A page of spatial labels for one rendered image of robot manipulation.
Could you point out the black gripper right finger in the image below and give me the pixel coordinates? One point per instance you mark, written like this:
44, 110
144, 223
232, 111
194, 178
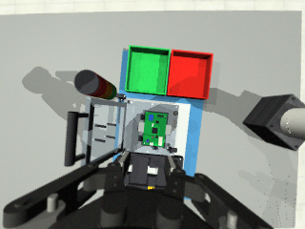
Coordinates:
222, 212

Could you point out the green bin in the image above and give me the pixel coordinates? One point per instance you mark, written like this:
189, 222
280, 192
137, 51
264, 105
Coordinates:
147, 70

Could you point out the red bin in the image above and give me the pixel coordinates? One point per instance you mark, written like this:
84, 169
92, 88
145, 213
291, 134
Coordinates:
190, 74

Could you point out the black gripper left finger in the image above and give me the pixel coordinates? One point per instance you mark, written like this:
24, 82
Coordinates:
42, 207

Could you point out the green circuit board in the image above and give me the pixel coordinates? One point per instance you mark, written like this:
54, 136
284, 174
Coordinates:
154, 129

